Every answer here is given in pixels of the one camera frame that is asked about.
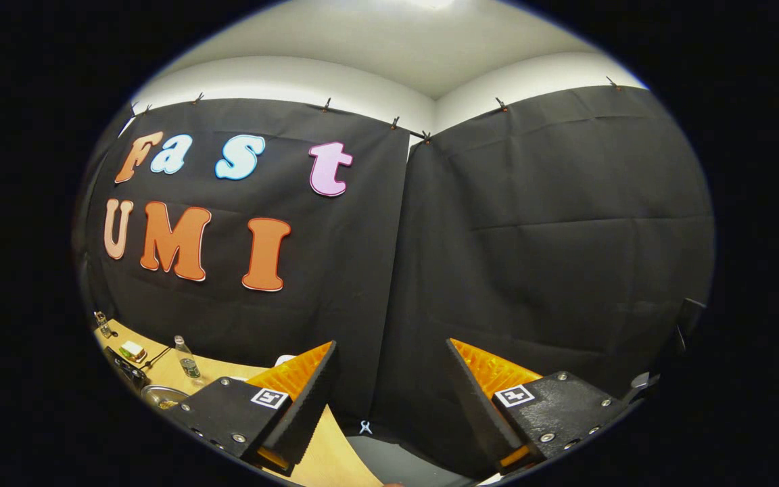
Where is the row of small black clips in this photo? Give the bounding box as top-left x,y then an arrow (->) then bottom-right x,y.
129,76 -> 623,144

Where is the black backdrop cloth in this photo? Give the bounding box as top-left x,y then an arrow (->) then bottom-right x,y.
75,85 -> 716,482

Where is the clear plastic water bottle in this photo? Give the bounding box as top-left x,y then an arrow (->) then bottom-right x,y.
173,335 -> 202,386

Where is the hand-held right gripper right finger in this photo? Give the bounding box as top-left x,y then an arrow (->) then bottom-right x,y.
445,338 -> 634,476

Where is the steel pot with black handle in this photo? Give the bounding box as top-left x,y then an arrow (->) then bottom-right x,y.
141,384 -> 191,411

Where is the dark angular object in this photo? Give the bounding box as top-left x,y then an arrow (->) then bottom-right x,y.
623,298 -> 708,407

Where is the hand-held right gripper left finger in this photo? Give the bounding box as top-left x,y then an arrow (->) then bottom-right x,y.
166,340 -> 339,476

